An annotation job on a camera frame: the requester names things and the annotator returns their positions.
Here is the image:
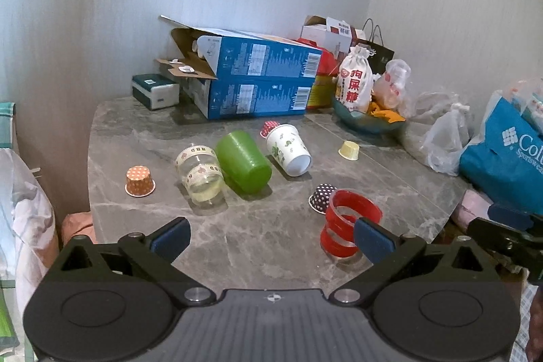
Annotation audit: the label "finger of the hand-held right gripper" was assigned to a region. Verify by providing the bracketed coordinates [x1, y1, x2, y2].
[467, 202, 543, 285]

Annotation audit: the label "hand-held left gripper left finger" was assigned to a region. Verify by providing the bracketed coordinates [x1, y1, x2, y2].
[54, 216, 218, 307]

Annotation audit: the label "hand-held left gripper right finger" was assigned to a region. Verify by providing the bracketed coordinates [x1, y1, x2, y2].
[328, 218, 500, 307]

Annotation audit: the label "red striped clear cup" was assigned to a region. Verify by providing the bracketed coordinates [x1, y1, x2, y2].
[320, 189, 383, 259]

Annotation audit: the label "orange dotted small paper cup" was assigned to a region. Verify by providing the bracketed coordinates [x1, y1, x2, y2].
[125, 166, 156, 197]

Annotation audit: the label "dark dotted small paper cup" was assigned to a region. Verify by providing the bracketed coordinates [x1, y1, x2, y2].
[308, 183, 338, 214]

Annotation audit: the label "clear cup with printed bands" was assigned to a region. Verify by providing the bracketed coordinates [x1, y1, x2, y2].
[175, 142, 226, 206]

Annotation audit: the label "yellow small paper cup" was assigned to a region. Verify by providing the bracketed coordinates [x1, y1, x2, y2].
[338, 140, 361, 162]

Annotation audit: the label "green plastic cup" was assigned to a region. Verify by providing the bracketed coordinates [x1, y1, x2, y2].
[214, 130, 273, 193]

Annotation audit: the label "white floral paper cup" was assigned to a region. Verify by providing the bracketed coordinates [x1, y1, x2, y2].
[266, 123, 313, 177]

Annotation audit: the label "blue shopping bag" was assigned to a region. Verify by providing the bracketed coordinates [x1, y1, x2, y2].
[459, 96, 543, 217]

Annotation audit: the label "pink cloth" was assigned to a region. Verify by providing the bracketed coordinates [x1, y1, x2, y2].
[61, 213, 97, 246]

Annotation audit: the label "white plastic bag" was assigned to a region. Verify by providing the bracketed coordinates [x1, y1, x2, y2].
[423, 103, 474, 176]

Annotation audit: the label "teal bowl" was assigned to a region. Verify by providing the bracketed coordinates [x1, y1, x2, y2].
[330, 95, 410, 135]

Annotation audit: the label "orange snack packet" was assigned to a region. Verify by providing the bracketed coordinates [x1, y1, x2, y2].
[367, 101, 405, 122]

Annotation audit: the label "clear plastic bag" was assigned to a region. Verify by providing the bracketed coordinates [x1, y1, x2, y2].
[406, 90, 464, 125]

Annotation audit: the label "white crumpled cloth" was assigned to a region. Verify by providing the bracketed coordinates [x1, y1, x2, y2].
[0, 148, 57, 348]

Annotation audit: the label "green white tissue pack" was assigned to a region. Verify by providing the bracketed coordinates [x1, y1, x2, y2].
[131, 73, 181, 111]

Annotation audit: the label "clear packet orange print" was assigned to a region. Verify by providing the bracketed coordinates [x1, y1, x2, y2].
[373, 59, 412, 112]

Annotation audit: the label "red yellow box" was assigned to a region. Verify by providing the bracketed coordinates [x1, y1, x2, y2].
[306, 57, 340, 110]

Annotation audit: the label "blue cardboard box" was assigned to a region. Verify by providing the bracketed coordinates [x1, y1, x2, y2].
[154, 57, 317, 120]

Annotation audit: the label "black paper bag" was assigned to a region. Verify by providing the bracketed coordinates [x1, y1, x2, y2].
[360, 18, 395, 68]

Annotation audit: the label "green checked cloth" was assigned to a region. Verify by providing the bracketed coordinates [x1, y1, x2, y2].
[0, 102, 16, 153]

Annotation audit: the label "blue cardboard box open flaps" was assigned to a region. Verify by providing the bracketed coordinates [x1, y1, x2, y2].
[158, 15, 323, 81]

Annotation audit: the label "white red carton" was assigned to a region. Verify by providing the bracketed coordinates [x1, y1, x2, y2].
[301, 15, 368, 59]

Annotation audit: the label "white drawstring pouch red print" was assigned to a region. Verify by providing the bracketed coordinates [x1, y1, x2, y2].
[335, 45, 375, 114]

